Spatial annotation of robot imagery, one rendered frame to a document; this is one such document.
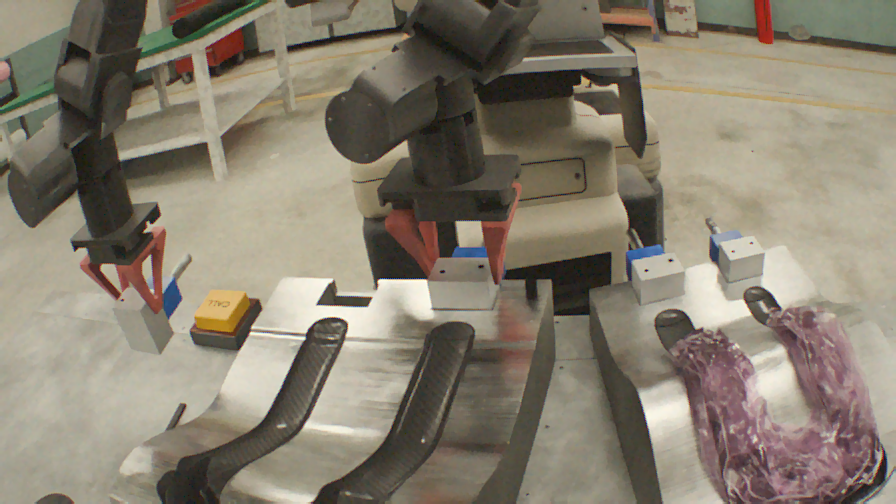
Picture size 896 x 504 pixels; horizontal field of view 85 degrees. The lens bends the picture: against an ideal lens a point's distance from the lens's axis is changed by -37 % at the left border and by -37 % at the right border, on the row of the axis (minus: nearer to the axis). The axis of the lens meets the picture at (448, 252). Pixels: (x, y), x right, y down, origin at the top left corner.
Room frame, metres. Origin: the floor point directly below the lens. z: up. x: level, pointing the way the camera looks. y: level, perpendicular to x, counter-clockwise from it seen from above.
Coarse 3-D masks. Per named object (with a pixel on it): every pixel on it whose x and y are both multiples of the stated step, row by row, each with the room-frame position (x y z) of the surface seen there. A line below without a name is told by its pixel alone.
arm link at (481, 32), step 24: (432, 0) 0.50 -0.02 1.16; (456, 0) 0.50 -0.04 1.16; (480, 0) 0.49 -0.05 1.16; (504, 0) 0.47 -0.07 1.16; (528, 0) 0.48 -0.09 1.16; (432, 24) 0.51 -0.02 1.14; (456, 24) 0.49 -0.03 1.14; (480, 24) 0.48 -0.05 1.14; (504, 24) 0.47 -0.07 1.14; (528, 24) 0.52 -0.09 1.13; (480, 48) 0.48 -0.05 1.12
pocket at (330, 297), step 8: (328, 288) 0.59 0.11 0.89; (336, 288) 0.60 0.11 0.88; (320, 296) 0.57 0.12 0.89; (328, 296) 0.59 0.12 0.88; (336, 296) 0.59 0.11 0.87; (344, 296) 0.59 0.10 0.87; (352, 296) 0.59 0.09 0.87; (360, 296) 0.59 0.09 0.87; (368, 296) 0.58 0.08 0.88; (320, 304) 0.57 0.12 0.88; (328, 304) 0.58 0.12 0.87; (336, 304) 0.60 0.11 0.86; (344, 304) 0.59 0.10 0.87; (352, 304) 0.59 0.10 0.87; (360, 304) 0.59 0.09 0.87; (368, 304) 0.58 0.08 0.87
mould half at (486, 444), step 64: (256, 320) 0.55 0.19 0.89; (384, 320) 0.52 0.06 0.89; (448, 320) 0.50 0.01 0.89; (512, 320) 0.49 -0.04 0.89; (256, 384) 0.46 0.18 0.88; (384, 384) 0.44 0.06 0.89; (512, 384) 0.41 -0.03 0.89; (192, 448) 0.33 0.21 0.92; (320, 448) 0.36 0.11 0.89; (448, 448) 0.35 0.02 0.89; (512, 448) 0.36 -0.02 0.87
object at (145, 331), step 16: (176, 272) 0.58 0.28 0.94; (128, 288) 0.53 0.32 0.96; (176, 288) 0.55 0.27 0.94; (128, 304) 0.50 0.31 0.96; (144, 304) 0.49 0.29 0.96; (176, 304) 0.54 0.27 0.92; (128, 320) 0.49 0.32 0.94; (144, 320) 0.49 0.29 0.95; (160, 320) 0.51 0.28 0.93; (128, 336) 0.50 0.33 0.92; (144, 336) 0.49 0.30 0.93; (160, 336) 0.50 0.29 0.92; (160, 352) 0.49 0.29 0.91
